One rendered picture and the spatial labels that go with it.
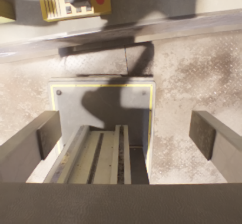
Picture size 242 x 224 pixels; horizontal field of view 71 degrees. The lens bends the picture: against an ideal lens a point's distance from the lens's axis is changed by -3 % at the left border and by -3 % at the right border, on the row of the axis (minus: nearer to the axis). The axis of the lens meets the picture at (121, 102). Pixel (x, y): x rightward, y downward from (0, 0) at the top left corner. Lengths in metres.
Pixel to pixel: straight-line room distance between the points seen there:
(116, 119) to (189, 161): 0.93
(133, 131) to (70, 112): 0.44
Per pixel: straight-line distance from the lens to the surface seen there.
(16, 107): 1.75
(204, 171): 1.96
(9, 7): 0.80
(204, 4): 0.78
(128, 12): 0.71
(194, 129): 0.17
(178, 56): 1.47
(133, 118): 1.17
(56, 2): 0.71
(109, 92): 1.12
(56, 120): 0.16
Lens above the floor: 1.41
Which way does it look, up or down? 73 degrees down
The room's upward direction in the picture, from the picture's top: 178 degrees counter-clockwise
